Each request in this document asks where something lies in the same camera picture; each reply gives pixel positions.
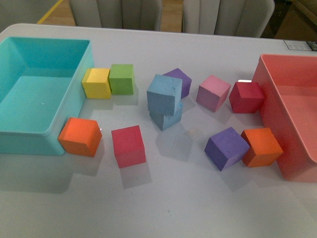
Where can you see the light blue foam block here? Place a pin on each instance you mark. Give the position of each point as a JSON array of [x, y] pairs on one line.
[[163, 121], [164, 95]]

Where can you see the red foam block left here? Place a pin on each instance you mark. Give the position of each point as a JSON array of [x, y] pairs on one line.
[[128, 146]]

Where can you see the red foam block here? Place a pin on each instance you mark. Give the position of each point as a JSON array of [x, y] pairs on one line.
[[128, 146], [246, 97]]

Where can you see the purple foam block rear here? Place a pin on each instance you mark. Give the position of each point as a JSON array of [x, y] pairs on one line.
[[186, 80]]

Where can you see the purple foam block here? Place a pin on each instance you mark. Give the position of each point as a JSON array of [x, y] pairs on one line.
[[226, 148], [186, 80]]

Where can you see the green foam block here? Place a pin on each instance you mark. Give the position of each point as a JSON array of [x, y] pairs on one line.
[[122, 80]]

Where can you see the pink foam block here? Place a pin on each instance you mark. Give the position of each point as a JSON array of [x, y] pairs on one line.
[[212, 93]]

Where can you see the purple foam block front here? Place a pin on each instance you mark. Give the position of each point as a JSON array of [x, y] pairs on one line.
[[226, 148]]

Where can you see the yellow foam block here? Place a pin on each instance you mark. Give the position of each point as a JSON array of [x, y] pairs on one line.
[[96, 83]]

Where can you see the orange foam block near bin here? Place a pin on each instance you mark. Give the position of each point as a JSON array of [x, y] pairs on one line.
[[80, 137]]

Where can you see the red foam block right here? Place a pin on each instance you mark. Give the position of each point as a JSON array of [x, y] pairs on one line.
[[246, 97]]

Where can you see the left grey chair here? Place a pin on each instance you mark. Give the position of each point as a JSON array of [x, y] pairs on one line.
[[118, 14]]

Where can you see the grey chair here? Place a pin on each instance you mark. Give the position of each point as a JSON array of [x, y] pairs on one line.
[[118, 14], [243, 18]]

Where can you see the orange foam block right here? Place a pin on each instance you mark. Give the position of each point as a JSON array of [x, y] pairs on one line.
[[264, 148]]

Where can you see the teal plastic bin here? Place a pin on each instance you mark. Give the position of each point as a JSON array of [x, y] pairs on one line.
[[40, 89]]

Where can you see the pink plastic bin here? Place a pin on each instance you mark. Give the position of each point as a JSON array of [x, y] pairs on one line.
[[289, 84]]

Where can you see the right grey chair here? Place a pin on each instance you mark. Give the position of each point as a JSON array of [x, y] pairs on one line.
[[243, 18]]

